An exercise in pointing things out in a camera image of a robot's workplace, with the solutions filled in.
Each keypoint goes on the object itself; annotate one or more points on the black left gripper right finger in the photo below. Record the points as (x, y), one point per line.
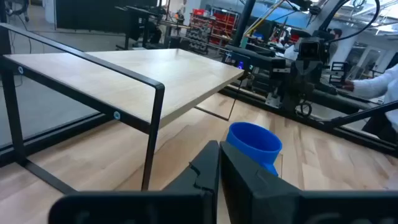
(248, 193)

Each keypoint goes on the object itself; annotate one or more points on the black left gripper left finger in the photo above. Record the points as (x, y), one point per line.
(199, 186)

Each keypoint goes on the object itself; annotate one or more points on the blue plastic mug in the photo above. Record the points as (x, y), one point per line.
(255, 140)

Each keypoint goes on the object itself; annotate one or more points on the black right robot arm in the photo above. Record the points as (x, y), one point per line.
(258, 57)

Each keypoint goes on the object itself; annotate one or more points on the person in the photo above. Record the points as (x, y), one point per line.
(373, 85)
(335, 32)

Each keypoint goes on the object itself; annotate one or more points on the black metal pole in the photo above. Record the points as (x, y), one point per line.
(244, 21)
(367, 113)

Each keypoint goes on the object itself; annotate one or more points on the red storage rack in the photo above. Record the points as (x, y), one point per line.
(222, 18)

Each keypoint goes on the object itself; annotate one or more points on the black background desk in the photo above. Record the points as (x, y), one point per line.
(136, 18)

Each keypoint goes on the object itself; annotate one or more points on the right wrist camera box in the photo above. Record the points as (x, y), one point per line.
(309, 49)

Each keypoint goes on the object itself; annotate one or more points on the wooden shelf with black frame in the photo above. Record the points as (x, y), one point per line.
(124, 77)

